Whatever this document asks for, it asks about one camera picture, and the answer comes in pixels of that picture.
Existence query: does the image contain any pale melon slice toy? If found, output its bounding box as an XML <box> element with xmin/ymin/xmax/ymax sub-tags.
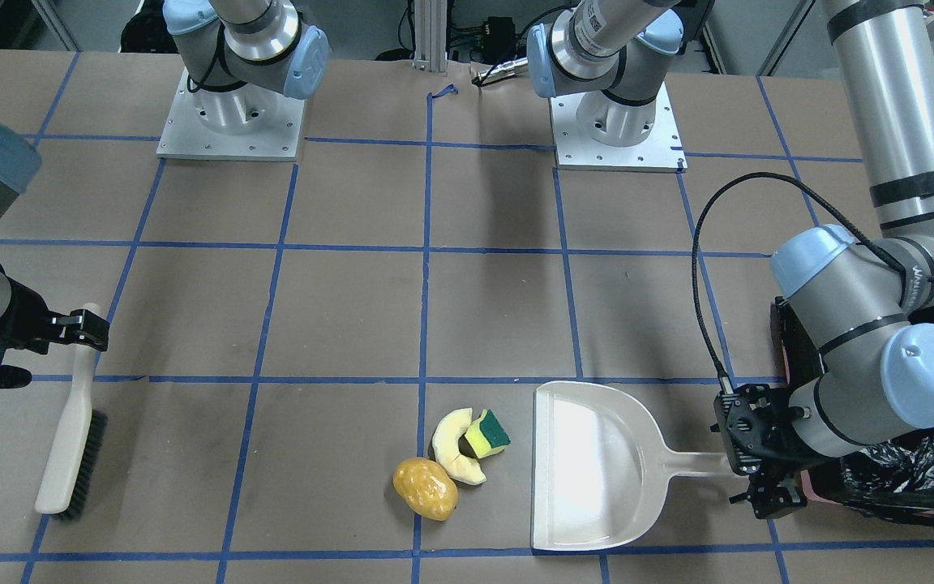
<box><xmin>431</xmin><ymin>407</ymin><xmax>488</xmax><ymax>487</ymax></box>

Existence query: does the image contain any cream hand brush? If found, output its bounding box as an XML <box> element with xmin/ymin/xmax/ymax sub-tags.
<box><xmin>35</xmin><ymin>303</ymin><xmax>109</xmax><ymax>521</ymax></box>

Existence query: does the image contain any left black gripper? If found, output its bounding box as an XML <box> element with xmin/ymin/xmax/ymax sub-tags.
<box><xmin>715</xmin><ymin>382</ymin><xmax>809</xmax><ymax>520</ymax></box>

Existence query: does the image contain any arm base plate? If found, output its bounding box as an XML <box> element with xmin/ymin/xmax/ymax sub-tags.
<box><xmin>548</xmin><ymin>83</ymin><xmax>688</xmax><ymax>173</ymax></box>
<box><xmin>156</xmin><ymin>70</ymin><xmax>306</xmax><ymax>162</ymax></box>

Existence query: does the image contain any aluminium frame post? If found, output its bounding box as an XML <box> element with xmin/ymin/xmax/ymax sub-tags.
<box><xmin>411</xmin><ymin>0</ymin><xmax>451</xmax><ymax>76</ymax></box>

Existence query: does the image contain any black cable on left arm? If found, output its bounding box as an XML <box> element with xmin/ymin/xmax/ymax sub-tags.
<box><xmin>692</xmin><ymin>172</ymin><xmax>934</xmax><ymax>382</ymax></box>

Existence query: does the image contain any bin with black bag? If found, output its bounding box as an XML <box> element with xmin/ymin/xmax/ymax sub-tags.
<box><xmin>772</xmin><ymin>297</ymin><xmax>934</xmax><ymax>527</ymax></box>

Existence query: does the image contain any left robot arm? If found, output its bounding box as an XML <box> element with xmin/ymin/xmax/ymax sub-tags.
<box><xmin>707</xmin><ymin>1</ymin><xmax>934</xmax><ymax>520</ymax></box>

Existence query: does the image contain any yellow toy potato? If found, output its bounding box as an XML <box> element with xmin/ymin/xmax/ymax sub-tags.
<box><xmin>392</xmin><ymin>457</ymin><xmax>459</xmax><ymax>522</ymax></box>

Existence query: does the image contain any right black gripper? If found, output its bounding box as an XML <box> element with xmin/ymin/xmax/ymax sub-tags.
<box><xmin>0</xmin><ymin>280</ymin><xmax>110</xmax><ymax>355</ymax></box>

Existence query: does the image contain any yellow green sponge piece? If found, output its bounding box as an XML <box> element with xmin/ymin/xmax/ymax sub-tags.
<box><xmin>464</xmin><ymin>408</ymin><xmax>512</xmax><ymax>459</ymax></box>

